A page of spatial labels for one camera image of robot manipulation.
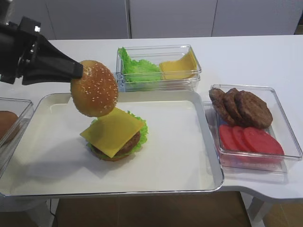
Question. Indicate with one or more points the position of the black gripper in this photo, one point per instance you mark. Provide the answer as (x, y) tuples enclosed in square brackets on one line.
[(21, 44)]

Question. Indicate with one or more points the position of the sesame top bun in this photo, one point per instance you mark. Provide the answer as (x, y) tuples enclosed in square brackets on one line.
[(96, 93)]

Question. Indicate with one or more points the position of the green lettuce leaves in box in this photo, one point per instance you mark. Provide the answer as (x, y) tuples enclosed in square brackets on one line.
[(138, 71)]

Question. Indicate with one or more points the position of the yellow cheese slice on burger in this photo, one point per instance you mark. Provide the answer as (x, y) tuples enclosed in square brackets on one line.
[(110, 132)]

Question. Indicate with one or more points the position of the clear box lettuce and cheese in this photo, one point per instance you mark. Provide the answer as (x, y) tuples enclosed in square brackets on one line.
[(156, 55)]

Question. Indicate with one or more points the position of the green lettuce leaf on burger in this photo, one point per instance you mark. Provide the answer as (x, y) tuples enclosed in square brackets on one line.
[(143, 133)]

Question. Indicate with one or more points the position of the yellow cheese slices stack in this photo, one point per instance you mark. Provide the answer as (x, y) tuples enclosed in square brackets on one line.
[(179, 69)]

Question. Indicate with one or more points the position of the clear box for buns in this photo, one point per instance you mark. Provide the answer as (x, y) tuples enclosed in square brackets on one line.
[(24, 110)]

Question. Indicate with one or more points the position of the plain smooth bun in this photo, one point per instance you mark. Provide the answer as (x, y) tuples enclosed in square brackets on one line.
[(7, 119)]

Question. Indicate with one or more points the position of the brown patty on burger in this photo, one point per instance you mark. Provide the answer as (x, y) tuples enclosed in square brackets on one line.
[(128, 146)]

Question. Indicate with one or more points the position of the bottom burger bun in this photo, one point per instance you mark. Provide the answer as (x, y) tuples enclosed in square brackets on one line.
[(104, 157)]

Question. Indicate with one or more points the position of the white rectangular serving tray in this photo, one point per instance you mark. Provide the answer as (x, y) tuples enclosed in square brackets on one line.
[(212, 165)]

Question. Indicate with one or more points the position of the brown patty left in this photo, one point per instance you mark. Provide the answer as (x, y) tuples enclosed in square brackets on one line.
[(216, 95)]

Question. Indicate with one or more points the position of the brown patty middle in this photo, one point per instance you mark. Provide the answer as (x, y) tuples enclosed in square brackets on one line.
[(231, 107)]

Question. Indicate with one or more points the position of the red tomato slice left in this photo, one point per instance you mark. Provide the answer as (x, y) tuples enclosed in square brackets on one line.
[(226, 137)]

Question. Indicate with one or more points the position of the red tomato slice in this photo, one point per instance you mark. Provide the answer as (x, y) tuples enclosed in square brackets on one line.
[(226, 137), (261, 142), (238, 136)]

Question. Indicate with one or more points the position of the red tomato slice middle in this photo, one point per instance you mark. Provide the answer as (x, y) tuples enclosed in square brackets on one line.
[(238, 136)]

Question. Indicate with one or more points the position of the brown patty right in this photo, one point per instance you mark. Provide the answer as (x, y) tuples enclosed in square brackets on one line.
[(253, 109)]

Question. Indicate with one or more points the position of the clear box patties and tomatoes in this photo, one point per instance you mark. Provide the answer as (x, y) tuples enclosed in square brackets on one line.
[(279, 129)]

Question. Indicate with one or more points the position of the red tomato slice right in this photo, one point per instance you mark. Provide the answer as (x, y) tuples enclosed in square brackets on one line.
[(261, 142)]

